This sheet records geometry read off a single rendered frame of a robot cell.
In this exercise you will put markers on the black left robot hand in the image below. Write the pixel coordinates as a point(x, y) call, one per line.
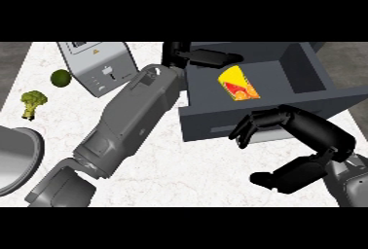
point(201, 57)

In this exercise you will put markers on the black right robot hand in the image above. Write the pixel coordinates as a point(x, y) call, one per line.
point(310, 136)

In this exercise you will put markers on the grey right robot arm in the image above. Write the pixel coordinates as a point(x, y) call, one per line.
point(352, 181)

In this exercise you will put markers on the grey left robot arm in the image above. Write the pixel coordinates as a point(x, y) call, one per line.
point(121, 123)

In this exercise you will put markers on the yellow orange patterned cup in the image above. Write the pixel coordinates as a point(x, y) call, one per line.
point(238, 83)

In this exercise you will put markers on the dark grey open drawer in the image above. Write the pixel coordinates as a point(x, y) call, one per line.
point(267, 94)

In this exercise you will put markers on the grey boxy appliance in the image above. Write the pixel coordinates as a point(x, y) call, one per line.
point(97, 66)

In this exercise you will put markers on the green lime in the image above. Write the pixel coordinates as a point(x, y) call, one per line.
point(60, 78)

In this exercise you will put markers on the green broccoli floret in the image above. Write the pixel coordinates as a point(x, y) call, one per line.
point(32, 103)

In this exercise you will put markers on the grey metal bowl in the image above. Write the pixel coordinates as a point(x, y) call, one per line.
point(16, 159)

